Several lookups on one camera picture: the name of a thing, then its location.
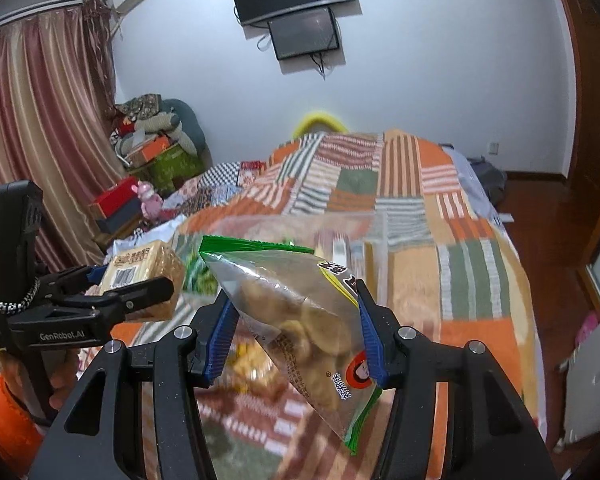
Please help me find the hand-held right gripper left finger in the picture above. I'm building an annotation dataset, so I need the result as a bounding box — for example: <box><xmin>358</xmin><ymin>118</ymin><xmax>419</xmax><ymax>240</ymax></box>
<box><xmin>27</xmin><ymin>290</ymin><xmax>241</xmax><ymax>480</ymax></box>

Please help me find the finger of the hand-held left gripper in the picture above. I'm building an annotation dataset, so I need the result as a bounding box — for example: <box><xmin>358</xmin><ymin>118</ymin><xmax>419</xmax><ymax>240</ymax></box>
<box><xmin>35</xmin><ymin>275</ymin><xmax>176</xmax><ymax>323</ymax></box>
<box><xmin>42</xmin><ymin>266</ymin><xmax>111</xmax><ymax>296</ymax></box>

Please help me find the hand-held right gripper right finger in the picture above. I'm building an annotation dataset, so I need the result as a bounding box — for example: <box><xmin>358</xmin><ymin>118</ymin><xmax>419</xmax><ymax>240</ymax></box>
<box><xmin>352</xmin><ymin>279</ymin><xmax>561</xmax><ymax>480</ymax></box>

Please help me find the beige cracker packet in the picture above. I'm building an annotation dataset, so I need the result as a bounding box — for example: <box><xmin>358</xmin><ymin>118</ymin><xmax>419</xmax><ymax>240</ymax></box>
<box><xmin>99</xmin><ymin>240</ymin><xmax>186</xmax><ymax>322</ymax></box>

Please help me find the clear green-edged fried snack packet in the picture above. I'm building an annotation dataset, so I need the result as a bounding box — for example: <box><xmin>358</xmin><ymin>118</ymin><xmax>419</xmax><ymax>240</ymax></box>
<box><xmin>199</xmin><ymin>235</ymin><xmax>383</xmax><ymax>457</ymax></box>

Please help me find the clear plastic storage box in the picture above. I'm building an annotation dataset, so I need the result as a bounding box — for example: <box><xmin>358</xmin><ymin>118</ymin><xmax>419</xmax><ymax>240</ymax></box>
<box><xmin>180</xmin><ymin>210</ymin><xmax>388</xmax><ymax>286</ymax></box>

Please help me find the person's left forearm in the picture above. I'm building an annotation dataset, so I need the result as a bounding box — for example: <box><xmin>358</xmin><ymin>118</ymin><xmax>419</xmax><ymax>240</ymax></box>
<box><xmin>0</xmin><ymin>372</ymin><xmax>48</xmax><ymax>478</ymax></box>

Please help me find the person's left hand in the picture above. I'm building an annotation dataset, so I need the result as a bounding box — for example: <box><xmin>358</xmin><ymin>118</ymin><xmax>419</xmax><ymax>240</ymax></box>
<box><xmin>0</xmin><ymin>349</ymin><xmax>82</xmax><ymax>413</ymax></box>

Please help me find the dark grey box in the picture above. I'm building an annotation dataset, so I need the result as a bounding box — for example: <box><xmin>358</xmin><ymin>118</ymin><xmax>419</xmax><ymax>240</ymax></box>
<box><xmin>95</xmin><ymin>205</ymin><xmax>146</xmax><ymax>236</ymax></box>

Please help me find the white cloth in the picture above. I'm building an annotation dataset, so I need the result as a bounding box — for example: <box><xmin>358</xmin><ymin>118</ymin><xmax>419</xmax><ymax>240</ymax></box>
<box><xmin>112</xmin><ymin>217</ymin><xmax>188</xmax><ymax>256</ymax></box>

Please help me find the green snack packet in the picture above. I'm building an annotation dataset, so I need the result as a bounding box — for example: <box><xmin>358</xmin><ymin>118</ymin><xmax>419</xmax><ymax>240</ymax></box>
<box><xmin>182</xmin><ymin>250</ymin><xmax>220</xmax><ymax>297</ymax></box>

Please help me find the red flat box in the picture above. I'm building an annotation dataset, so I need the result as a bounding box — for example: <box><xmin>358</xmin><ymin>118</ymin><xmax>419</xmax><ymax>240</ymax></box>
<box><xmin>89</xmin><ymin>176</ymin><xmax>140</xmax><ymax>218</ymax></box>

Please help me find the pink plush toy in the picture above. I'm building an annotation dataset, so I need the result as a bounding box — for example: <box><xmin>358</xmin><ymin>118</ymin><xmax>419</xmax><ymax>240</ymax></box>
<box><xmin>134</xmin><ymin>180</ymin><xmax>165</xmax><ymax>221</ymax></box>

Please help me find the patchwork striped blanket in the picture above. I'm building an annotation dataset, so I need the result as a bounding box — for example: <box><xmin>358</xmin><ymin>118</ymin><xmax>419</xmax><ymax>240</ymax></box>
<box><xmin>80</xmin><ymin>130</ymin><xmax>538</xmax><ymax>480</ymax></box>

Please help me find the green cardboard box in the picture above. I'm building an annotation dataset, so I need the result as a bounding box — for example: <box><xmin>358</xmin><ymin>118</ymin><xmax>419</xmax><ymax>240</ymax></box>
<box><xmin>150</xmin><ymin>145</ymin><xmax>203</xmax><ymax>193</ymax></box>

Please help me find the orange cardboard box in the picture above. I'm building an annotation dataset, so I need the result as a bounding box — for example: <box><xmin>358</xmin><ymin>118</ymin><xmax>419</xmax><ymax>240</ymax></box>
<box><xmin>125</xmin><ymin>135</ymin><xmax>173</xmax><ymax>166</ymax></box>

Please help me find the striped brown curtain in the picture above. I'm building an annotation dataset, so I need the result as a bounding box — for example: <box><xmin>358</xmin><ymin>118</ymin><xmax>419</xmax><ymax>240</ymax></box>
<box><xmin>0</xmin><ymin>0</ymin><xmax>126</xmax><ymax>286</ymax></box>

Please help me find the floral cushion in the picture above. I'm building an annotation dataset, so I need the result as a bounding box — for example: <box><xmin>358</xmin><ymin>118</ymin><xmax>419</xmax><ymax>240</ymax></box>
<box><xmin>115</xmin><ymin>92</ymin><xmax>163</xmax><ymax>119</ymax></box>

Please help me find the grey backpack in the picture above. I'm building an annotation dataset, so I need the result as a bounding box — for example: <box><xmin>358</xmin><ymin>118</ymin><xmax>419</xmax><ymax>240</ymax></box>
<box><xmin>467</xmin><ymin>156</ymin><xmax>508</xmax><ymax>206</ymax></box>

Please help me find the pink cloth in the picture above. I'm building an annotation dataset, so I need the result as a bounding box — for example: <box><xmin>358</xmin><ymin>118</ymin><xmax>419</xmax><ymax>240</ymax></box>
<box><xmin>575</xmin><ymin>310</ymin><xmax>600</xmax><ymax>352</ymax></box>

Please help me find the white appliance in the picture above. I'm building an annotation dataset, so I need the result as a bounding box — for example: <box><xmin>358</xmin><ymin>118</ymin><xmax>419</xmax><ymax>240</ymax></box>
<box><xmin>560</xmin><ymin>240</ymin><xmax>600</xmax><ymax>453</ymax></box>

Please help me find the yellow foam arch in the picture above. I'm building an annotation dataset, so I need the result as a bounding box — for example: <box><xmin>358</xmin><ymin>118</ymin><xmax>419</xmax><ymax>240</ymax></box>
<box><xmin>292</xmin><ymin>110</ymin><xmax>348</xmax><ymax>138</ymax></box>

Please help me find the white curtain rail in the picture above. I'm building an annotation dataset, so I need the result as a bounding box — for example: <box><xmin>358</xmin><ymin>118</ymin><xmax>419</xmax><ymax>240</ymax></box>
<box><xmin>0</xmin><ymin>0</ymin><xmax>87</xmax><ymax>36</ymax></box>

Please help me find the small black wall monitor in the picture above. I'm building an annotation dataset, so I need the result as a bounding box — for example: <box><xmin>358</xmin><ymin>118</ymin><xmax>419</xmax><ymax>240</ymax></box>
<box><xmin>267</xmin><ymin>6</ymin><xmax>341</xmax><ymax>61</ymax></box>

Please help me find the wooden door frame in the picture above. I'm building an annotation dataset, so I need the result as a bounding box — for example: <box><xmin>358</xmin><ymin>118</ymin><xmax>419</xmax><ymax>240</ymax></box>
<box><xmin>545</xmin><ymin>0</ymin><xmax>600</xmax><ymax>311</ymax></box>

